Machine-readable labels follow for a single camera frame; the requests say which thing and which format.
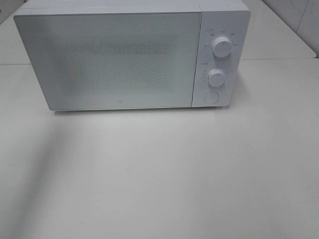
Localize white microwave door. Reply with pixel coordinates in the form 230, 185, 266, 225
14, 12, 201, 111

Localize white lower microwave knob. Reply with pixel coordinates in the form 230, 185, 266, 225
207, 69, 226, 87

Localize white microwave knob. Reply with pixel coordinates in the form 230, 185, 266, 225
207, 69, 226, 87
211, 35, 232, 58

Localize white upper microwave knob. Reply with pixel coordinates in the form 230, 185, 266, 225
211, 35, 232, 58

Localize white microwave oven body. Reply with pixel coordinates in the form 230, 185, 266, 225
13, 0, 251, 108

